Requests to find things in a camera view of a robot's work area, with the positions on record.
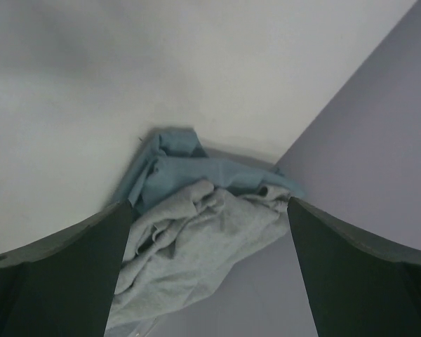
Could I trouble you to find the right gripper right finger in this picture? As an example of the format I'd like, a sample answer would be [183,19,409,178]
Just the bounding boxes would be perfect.
[288,197,421,336]

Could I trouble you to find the grey t shirt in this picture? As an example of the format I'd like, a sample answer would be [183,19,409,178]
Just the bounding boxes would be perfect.
[107,180,290,329]

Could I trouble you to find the blue t shirt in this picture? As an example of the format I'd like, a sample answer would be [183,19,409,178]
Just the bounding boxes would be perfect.
[109,129,304,214]

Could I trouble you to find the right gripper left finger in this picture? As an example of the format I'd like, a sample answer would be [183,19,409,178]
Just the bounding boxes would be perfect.
[0,201,132,336]

